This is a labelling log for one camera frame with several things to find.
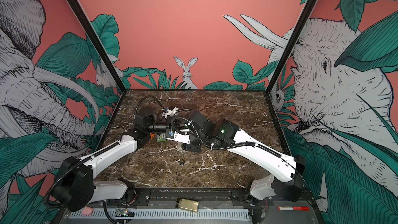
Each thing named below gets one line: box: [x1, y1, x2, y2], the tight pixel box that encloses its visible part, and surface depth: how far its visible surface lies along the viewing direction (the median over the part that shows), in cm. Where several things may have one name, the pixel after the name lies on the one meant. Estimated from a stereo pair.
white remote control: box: [177, 142, 186, 151], surface depth 65 cm
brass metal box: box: [179, 198, 199, 213], surface depth 70 cm
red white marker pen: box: [277, 206, 310, 212], surface depth 73 cm
